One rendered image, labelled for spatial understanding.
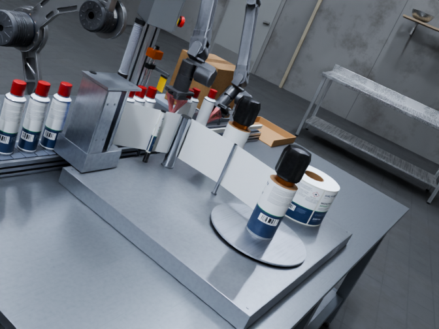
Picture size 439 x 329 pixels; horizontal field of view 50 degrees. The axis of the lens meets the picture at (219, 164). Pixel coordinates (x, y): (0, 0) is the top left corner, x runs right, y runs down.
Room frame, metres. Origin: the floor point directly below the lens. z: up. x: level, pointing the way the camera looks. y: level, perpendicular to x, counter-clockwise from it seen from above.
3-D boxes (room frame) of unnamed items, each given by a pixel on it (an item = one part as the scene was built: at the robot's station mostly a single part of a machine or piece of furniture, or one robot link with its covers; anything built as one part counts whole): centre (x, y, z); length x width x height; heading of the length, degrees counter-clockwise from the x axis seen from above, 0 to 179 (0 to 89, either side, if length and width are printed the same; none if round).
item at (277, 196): (1.29, -0.19, 1.04); 0.09 x 0.09 x 0.29
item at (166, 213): (1.41, -0.07, 0.86); 0.80 x 0.67 x 0.05; 154
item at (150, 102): (1.61, 0.32, 0.98); 0.05 x 0.05 x 0.20
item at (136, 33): (1.61, 0.43, 1.18); 0.04 x 0.04 x 0.21
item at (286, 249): (1.29, -0.19, 0.89); 0.31 x 0.31 x 0.01
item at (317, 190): (1.61, -0.32, 0.95); 0.20 x 0.20 x 0.14
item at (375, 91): (6.43, -1.80, 0.51); 1.99 x 0.77 x 1.02; 74
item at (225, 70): (2.46, 0.23, 0.99); 0.30 x 0.24 x 0.27; 154
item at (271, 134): (2.61, -0.16, 0.85); 0.30 x 0.26 x 0.04; 154
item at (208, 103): (1.97, 0.15, 0.98); 0.05 x 0.05 x 0.20
